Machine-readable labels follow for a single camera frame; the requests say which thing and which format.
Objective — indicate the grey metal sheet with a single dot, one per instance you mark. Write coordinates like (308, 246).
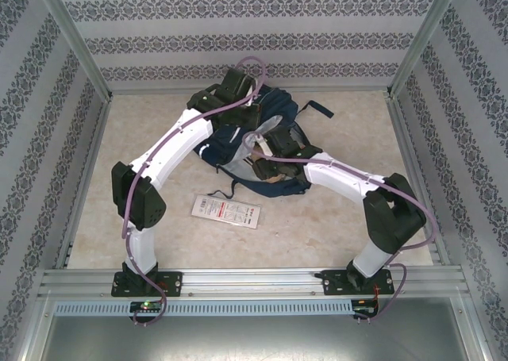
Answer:
(254, 337)

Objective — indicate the aluminium frame post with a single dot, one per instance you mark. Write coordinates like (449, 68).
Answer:
(424, 39)
(71, 39)

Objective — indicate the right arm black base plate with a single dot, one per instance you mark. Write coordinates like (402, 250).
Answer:
(331, 283)

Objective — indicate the aluminium mounting rail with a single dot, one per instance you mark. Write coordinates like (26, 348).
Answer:
(254, 281)

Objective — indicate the white packaged ruler set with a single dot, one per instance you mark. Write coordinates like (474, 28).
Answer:
(226, 212)

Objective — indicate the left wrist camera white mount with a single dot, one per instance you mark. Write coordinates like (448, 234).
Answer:
(252, 99)

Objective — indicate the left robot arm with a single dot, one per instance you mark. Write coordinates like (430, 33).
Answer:
(178, 143)

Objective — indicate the navy blue backpack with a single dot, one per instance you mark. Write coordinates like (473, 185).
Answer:
(220, 147)

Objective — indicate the small control circuit board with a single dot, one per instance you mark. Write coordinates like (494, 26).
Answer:
(365, 305)
(147, 306)

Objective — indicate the aluminium side rail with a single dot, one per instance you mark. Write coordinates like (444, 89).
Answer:
(404, 139)
(97, 139)

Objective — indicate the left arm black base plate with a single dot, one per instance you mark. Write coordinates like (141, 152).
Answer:
(172, 283)

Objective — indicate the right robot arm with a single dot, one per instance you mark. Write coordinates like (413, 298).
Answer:
(345, 178)

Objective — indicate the aluminium rear bar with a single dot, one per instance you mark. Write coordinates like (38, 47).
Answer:
(139, 90)

